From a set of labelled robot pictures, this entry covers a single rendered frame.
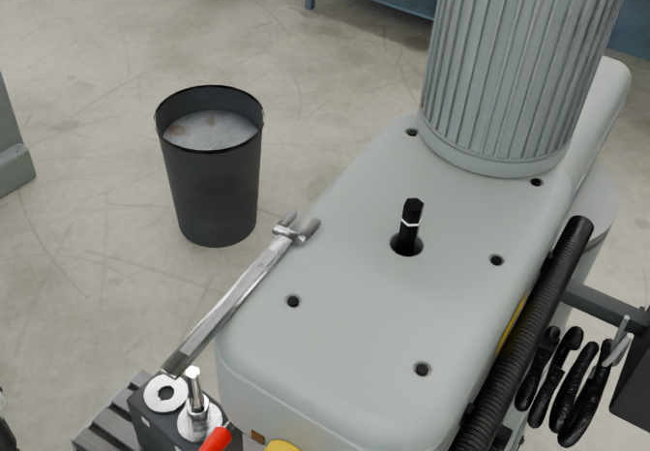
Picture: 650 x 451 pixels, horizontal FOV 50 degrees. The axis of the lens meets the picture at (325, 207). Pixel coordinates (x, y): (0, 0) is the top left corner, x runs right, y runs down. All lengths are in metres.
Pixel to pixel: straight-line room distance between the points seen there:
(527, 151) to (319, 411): 0.40
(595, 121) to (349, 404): 0.79
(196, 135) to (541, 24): 2.52
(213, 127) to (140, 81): 1.33
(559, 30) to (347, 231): 0.31
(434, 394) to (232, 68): 3.98
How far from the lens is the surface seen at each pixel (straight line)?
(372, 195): 0.82
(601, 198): 1.44
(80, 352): 3.07
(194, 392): 1.38
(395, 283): 0.73
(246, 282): 0.72
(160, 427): 1.52
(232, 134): 3.16
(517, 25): 0.77
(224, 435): 0.84
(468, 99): 0.83
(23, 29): 5.17
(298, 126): 4.04
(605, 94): 1.36
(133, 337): 3.07
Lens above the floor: 2.45
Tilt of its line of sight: 44 degrees down
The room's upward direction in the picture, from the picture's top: 4 degrees clockwise
